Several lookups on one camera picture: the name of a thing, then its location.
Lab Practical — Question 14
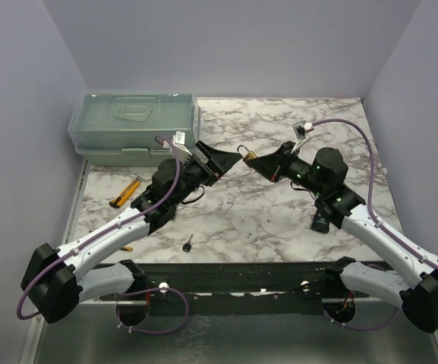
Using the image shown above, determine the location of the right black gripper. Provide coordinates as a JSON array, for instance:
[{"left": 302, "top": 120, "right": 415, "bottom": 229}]
[{"left": 247, "top": 141, "right": 326, "bottom": 196}]

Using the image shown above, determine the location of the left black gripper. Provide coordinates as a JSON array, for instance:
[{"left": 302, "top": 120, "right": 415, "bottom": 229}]
[{"left": 171, "top": 142, "right": 241, "bottom": 208}]

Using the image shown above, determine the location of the brass padlock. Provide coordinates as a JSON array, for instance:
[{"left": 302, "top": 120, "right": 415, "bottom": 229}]
[{"left": 237, "top": 144, "right": 257, "bottom": 162}]

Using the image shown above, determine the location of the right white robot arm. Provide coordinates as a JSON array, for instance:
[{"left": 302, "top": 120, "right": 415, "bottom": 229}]
[{"left": 244, "top": 142, "right": 438, "bottom": 333}]

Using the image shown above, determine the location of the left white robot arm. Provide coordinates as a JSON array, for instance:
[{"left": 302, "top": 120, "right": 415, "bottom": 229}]
[{"left": 17, "top": 138, "right": 241, "bottom": 323}]

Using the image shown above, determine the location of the black head key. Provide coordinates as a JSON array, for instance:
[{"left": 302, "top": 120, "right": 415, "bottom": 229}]
[{"left": 182, "top": 234, "right": 194, "bottom": 253}]

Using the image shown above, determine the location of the black padlock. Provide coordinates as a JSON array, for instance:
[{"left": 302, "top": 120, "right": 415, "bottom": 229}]
[{"left": 310, "top": 214, "right": 329, "bottom": 234}]

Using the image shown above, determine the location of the yellow utility knife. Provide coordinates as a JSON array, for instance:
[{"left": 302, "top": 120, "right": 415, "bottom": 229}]
[{"left": 109, "top": 176, "right": 142, "bottom": 209}]

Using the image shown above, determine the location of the green translucent plastic toolbox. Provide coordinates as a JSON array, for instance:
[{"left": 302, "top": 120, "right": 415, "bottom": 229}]
[{"left": 68, "top": 90, "right": 201, "bottom": 167}]

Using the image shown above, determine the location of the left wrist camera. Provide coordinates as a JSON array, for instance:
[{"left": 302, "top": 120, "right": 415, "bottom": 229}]
[{"left": 170, "top": 130, "right": 192, "bottom": 162}]

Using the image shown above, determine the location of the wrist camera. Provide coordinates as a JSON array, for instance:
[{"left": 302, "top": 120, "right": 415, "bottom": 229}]
[
  {"left": 170, "top": 130, "right": 192, "bottom": 162},
  {"left": 292, "top": 121, "right": 314, "bottom": 142}
]

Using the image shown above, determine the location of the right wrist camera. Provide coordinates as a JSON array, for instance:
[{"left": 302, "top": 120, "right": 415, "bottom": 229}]
[{"left": 292, "top": 121, "right": 314, "bottom": 142}]

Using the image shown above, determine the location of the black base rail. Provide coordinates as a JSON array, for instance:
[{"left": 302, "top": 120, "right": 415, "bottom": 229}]
[{"left": 89, "top": 259, "right": 371, "bottom": 318}]

